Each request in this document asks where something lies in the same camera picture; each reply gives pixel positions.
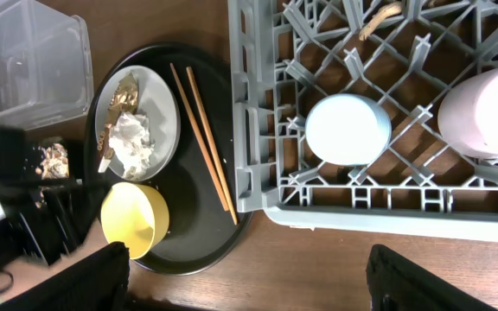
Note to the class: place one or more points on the pink cup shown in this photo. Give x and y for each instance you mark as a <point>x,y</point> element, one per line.
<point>468,116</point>

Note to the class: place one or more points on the yellow bowl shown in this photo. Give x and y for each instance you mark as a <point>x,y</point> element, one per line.
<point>136,215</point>

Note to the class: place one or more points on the grey dishwasher rack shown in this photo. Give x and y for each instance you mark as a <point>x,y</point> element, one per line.
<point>286,56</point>

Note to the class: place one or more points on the round black tray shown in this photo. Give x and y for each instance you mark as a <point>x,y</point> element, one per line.
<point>200,232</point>

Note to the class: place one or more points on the gold snack wrapper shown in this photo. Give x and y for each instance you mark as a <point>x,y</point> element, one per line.
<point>124,99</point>

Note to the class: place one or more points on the black rectangular tray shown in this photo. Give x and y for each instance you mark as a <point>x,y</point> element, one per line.
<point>11,198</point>

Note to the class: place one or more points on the clear plastic bin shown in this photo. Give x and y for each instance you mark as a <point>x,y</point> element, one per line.
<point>46,73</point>

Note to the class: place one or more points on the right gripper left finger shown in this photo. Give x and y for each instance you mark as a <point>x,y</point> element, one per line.
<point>97,282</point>

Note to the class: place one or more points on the grey plate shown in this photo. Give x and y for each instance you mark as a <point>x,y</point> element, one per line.
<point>157,103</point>

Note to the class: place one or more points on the wooden chopstick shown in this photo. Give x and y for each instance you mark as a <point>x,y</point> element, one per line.
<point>199,140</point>
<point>211,143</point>

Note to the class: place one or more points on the white tissue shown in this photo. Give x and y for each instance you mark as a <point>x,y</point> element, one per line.
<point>130,140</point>

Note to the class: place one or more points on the small food scrap in rack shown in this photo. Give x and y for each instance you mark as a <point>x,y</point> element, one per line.
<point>388,10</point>

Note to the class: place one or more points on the blue cup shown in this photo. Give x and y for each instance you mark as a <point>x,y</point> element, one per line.
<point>347,130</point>

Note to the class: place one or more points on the food scraps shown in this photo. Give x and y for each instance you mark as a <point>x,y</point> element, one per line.
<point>54,162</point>

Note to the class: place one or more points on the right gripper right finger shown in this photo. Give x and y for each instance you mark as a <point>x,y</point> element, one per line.
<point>396,283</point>

